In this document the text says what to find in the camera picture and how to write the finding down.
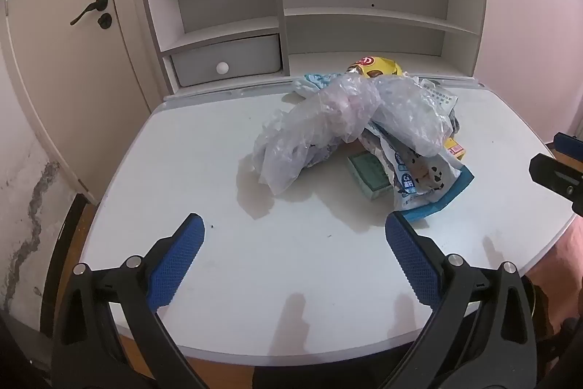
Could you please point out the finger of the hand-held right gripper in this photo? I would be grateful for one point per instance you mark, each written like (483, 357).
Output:
(553, 177)
(569, 145)

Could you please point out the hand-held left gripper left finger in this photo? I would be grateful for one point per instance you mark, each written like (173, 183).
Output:
(180, 261)

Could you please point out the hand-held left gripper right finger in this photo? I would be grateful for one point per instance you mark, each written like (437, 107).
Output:
(412, 263)

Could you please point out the blue white snack packet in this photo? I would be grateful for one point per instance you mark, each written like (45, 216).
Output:
(423, 188)

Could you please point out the person's leg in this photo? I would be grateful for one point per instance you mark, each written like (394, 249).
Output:
(562, 270)

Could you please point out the small green box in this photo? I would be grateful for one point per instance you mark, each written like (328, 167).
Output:
(369, 175)

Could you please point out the small yellow box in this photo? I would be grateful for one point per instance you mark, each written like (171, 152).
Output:
(455, 148)

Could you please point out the white printed paper pack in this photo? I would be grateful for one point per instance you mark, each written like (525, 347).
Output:
(442, 97)

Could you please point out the clear crumpled plastic bag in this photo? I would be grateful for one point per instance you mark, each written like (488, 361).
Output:
(346, 120)

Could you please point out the yellow snack packet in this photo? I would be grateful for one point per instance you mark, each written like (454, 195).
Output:
(378, 65)

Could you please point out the grey drawer with white knob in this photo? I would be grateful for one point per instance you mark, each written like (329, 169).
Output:
(246, 56)

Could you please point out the cream door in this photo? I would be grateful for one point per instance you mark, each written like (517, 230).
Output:
(59, 74)

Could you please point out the black door lock knob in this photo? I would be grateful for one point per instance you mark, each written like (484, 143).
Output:
(104, 20)

